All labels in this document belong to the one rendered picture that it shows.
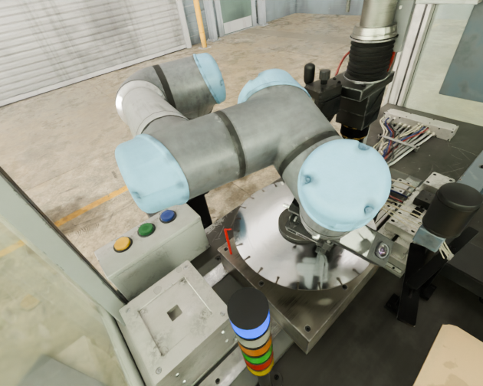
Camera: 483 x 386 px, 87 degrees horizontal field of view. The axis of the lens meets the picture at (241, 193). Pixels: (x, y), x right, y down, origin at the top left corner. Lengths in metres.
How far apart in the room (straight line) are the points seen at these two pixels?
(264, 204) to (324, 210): 0.47
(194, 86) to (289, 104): 0.36
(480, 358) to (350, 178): 0.65
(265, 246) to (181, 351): 0.26
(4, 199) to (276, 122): 0.39
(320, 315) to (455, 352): 0.30
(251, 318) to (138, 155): 0.20
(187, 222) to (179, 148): 0.53
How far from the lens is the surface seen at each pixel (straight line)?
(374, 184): 0.23
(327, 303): 0.65
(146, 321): 0.63
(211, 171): 0.24
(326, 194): 0.22
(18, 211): 0.50
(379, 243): 0.44
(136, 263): 0.75
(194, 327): 0.59
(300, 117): 0.27
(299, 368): 0.71
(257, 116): 0.26
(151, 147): 0.24
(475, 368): 0.81
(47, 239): 0.53
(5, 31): 6.15
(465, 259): 0.85
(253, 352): 0.36
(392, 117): 1.49
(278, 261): 0.57
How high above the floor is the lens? 1.43
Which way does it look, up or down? 42 degrees down
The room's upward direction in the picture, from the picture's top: 9 degrees counter-clockwise
